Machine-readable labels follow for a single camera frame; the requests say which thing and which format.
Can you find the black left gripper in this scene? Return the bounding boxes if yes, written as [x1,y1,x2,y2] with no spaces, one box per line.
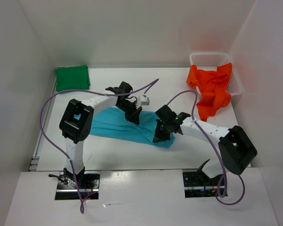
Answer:
[116,100,142,125]

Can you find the light blue t shirt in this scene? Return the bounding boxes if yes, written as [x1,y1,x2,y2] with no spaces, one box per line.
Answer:
[90,107,175,148]

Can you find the green t shirt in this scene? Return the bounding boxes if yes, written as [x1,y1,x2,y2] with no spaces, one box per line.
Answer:
[55,65,91,92]

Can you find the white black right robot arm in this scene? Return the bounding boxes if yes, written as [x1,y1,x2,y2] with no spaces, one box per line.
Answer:
[153,105,258,185]

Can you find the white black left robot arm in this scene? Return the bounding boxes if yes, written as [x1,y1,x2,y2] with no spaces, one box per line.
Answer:
[59,81,142,188]

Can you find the orange t shirt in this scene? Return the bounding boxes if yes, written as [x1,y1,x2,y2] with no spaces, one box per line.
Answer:
[186,65,231,121]

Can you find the white plastic basket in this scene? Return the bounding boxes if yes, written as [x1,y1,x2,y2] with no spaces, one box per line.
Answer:
[189,52,242,97]

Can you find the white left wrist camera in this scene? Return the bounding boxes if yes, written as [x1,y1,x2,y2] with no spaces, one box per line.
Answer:
[136,95,150,108]

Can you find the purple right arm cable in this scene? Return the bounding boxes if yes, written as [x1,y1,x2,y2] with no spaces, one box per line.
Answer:
[166,90,246,206]

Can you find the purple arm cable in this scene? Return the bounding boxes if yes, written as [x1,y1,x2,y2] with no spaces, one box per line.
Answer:
[39,78,160,214]
[166,90,246,206]

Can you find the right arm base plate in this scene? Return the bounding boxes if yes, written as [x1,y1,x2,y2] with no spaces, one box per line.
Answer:
[183,170,221,198]

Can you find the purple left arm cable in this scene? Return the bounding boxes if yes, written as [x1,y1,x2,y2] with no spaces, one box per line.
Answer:
[39,78,160,214]

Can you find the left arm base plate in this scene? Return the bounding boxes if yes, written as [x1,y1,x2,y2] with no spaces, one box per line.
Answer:
[49,171,100,201]

